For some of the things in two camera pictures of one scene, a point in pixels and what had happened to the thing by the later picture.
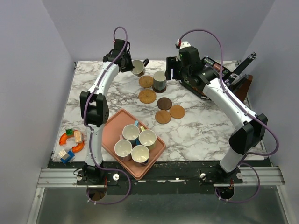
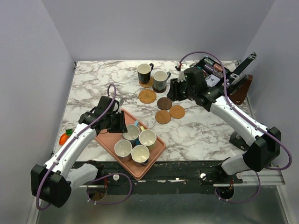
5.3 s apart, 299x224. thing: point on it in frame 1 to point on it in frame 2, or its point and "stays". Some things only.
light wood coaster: [162, 116] stays
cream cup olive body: [147, 137] stays
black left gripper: [130, 67] to [121, 128]
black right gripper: [170, 70] to [176, 88]
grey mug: [160, 80] stays
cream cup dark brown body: [139, 69] to [144, 70]
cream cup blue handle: [131, 132] stays
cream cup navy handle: [140, 154] stays
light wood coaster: [177, 111] stays
